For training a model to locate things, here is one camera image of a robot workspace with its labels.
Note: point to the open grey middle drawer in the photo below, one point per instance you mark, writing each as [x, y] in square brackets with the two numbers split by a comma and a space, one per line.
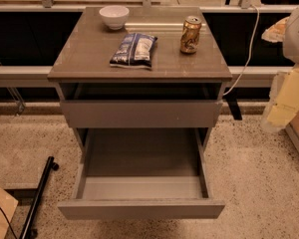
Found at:
[142, 173]

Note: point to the white ceramic bowl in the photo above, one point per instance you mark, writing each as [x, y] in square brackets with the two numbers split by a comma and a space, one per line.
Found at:
[115, 16]

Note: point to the orange soda can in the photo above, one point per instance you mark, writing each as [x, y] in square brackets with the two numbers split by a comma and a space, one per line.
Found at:
[190, 35]

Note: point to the grey drawer cabinet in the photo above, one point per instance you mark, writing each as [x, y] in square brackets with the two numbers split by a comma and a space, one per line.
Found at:
[82, 71]

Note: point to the brown cardboard sheet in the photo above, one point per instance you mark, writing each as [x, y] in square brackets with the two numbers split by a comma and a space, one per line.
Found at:
[8, 205]

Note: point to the blue chip bag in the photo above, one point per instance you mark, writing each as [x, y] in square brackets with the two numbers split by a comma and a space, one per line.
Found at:
[134, 51]

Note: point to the black metal bar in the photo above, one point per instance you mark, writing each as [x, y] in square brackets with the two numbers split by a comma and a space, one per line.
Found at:
[27, 227]

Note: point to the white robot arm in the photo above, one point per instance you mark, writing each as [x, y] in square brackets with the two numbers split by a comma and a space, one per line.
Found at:
[291, 39]

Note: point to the closed grey top drawer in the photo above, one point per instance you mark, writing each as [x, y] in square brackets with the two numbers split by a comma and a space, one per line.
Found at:
[140, 114]

